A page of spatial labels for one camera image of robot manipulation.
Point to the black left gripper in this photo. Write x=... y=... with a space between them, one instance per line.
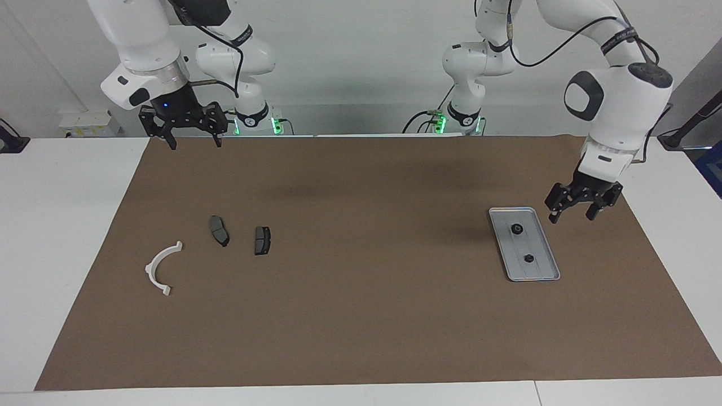
x=586 y=189

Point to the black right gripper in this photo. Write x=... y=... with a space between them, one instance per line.
x=180 y=115

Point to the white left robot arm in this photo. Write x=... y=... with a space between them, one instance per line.
x=620 y=107

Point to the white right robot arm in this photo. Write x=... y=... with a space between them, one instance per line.
x=135 y=39

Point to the silver metal tray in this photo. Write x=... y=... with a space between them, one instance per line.
x=536 y=273

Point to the long dark brake pad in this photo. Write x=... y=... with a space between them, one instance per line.
x=219 y=230

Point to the short dark brake pad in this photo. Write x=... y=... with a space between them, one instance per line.
x=263 y=241

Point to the black angled stand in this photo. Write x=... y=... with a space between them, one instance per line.
x=677 y=138

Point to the blue bin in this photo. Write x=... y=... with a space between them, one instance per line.
x=712 y=169

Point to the black stand base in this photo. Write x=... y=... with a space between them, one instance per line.
x=11 y=144

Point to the brown table mat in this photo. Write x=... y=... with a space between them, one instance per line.
x=366 y=316

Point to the white box by wall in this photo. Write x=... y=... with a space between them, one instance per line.
x=90 y=123

